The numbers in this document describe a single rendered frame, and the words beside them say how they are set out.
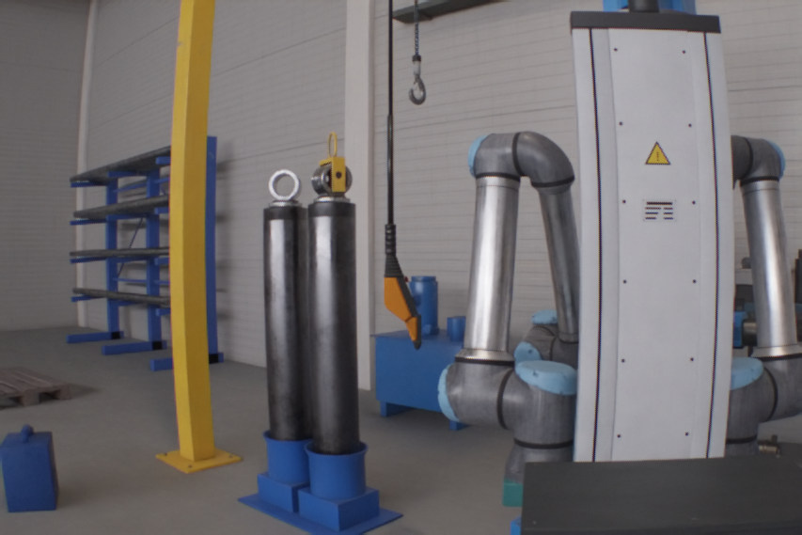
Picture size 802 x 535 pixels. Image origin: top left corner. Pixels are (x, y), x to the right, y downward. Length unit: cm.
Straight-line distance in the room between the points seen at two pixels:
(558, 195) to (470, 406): 56
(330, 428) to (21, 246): 948
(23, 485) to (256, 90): 541
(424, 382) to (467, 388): 321
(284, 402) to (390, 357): 194
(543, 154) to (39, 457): 270
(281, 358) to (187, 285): 97
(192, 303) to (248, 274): 362
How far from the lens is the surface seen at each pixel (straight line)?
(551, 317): 196
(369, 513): 314
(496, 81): 537
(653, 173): 140
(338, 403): 292
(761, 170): 177
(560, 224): 168
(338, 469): 298
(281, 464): 324
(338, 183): 289
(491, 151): 168
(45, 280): 1202
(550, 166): 163
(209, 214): 758
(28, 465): 342
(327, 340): 287
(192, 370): 393
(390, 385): 502
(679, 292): 141
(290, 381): 314
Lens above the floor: 126
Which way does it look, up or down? 2 degrees down
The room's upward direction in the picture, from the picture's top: straight up
